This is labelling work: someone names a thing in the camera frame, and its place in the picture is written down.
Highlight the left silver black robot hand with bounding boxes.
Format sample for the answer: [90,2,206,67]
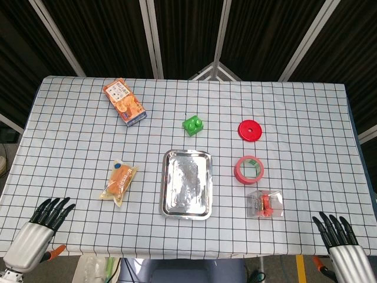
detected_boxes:
[2,196,77,274]

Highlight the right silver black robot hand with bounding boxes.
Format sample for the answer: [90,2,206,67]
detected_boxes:
[312,211,377,283]

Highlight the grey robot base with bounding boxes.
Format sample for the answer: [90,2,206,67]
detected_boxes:
[119,258,247,283]

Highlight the packaged bread in clear wrapper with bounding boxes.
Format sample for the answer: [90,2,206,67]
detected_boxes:
[98,160,139,208]

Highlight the silver metal tray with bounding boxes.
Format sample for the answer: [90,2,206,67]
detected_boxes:
[159,149,213,221]

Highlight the clear plastic bag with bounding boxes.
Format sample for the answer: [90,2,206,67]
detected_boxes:
[73,255,111,283]

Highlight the clear bag orange parts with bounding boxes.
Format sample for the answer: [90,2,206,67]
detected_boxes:
[246,189,285,219]

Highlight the red tape roll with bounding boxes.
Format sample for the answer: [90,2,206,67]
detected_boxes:
[234,155,265,187]

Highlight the red plastic disc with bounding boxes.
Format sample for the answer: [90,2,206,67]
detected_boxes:
[237,119,264,143]

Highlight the orange snack box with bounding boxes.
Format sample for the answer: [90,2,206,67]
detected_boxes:
[102,77,148,128]

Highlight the checkered white tablecloth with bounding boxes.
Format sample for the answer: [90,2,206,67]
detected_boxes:
[0,75,377,261]

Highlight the green toy building block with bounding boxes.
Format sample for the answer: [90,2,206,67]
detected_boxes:
[181,116,206,137]

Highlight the black folding screen panels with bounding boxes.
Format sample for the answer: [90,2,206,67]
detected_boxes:
[0,0,377,145]

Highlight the orange handled clamp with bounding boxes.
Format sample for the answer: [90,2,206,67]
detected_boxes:
[312,255,338,283]
[39,244,67,264]

